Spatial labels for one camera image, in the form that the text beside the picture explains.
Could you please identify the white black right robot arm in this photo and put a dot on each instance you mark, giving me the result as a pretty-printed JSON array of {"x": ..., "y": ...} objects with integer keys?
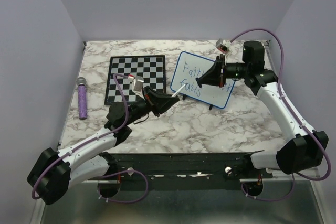
[{"x": 304, "y": 145}]

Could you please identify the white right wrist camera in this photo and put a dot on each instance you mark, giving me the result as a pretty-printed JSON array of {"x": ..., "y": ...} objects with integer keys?
[{"x": 224, "y": 46}]

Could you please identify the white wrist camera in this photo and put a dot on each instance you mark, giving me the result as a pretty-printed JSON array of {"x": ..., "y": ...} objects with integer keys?
[
  {"x": 224, "y": 46},
  {"x": 136, "y": 84}
]

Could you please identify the purple toy microphone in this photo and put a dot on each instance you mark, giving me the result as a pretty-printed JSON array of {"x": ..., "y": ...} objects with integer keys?
[{"x": 82, "y": 97}]

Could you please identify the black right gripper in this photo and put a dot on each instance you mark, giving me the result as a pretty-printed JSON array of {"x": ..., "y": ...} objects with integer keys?
[{"x": 213, "y": 76}]

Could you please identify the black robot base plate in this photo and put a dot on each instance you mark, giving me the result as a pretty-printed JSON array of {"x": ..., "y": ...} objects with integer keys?
[{"x": 179, "y": 171}]

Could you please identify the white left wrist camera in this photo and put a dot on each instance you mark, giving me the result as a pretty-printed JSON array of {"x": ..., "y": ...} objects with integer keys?
[{"x": 136, "y": 84}]

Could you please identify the white blue whiteboard marker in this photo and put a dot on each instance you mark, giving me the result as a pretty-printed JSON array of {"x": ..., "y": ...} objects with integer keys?
[{"x": 178, "y": 91}]

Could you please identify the blue framed whiteboard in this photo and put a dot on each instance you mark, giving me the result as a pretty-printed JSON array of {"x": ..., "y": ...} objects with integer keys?
[{"x": 189, "y": 67}]

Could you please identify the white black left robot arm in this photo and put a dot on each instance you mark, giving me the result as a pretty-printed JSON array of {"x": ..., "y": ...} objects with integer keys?
[{"x": 55, "y": 171}]

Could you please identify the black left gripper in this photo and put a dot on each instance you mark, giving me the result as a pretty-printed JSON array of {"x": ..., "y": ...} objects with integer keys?
[{"x": 159, "y": 103}]

